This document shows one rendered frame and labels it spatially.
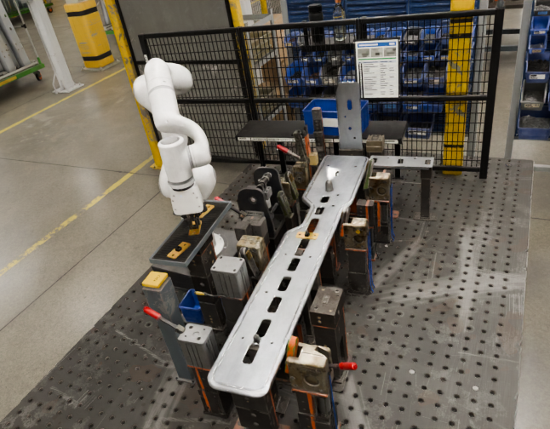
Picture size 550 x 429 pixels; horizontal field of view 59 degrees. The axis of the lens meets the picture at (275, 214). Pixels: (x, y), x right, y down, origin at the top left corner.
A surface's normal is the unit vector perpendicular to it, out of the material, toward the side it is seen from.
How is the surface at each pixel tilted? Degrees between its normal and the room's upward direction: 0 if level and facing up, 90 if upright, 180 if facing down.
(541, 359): 0
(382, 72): 90
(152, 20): 91
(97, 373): 0
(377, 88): 90
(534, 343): 0
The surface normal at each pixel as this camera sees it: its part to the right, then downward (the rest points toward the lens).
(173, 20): -0.44, 0.56
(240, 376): -0.14, -0.83
